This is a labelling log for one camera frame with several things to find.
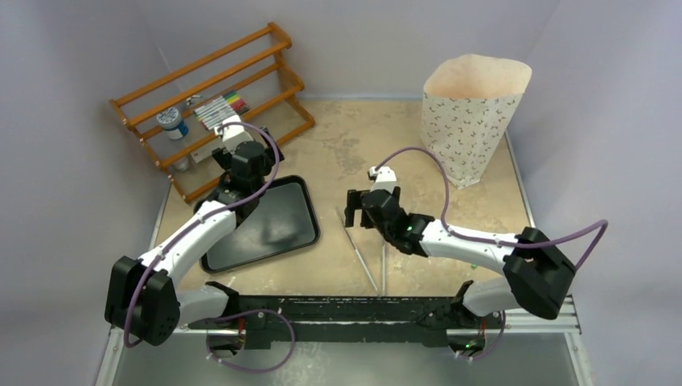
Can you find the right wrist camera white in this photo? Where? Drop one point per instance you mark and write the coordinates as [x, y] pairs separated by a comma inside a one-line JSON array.
[[383, 178]]

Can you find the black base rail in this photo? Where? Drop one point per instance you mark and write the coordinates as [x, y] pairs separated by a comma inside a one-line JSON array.
[[458, 340]]

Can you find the blue lid jar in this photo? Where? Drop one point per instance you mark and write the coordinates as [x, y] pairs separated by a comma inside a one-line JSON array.
[[172, 124]]

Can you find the pack of coloured markers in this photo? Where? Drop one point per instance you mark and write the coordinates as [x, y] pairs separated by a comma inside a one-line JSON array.
[[221, 107]]

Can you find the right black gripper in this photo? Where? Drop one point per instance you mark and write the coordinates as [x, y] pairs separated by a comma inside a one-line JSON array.
[[364, 202]]

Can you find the small white box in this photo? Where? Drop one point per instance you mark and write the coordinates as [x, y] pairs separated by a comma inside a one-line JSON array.
[[204, 152]]

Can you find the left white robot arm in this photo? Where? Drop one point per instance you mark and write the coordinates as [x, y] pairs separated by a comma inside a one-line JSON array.
[[142, 298]]

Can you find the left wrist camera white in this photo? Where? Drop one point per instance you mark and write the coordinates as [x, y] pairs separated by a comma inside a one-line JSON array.
[[231, 133]]

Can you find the black plastic tray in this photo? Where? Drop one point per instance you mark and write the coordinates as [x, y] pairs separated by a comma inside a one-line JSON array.
[[284, 221]]

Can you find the patterned white paper bag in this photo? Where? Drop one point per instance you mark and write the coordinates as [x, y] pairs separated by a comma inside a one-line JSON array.
[[467, 104]]

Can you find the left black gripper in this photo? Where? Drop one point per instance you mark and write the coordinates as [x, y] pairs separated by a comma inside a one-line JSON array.
[[270, 150]]

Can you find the aluminium frame rail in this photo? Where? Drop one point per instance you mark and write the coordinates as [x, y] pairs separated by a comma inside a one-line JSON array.
[[538, 319]]

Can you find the orange wooden rack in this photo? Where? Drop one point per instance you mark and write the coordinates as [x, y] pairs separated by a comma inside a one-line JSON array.
[[290, 86]]

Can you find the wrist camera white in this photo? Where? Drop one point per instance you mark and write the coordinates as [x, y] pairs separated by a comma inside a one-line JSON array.
[[383, 178], [231, 133]]

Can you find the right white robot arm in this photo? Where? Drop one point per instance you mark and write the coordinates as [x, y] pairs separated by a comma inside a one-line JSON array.
[[533, 275]]

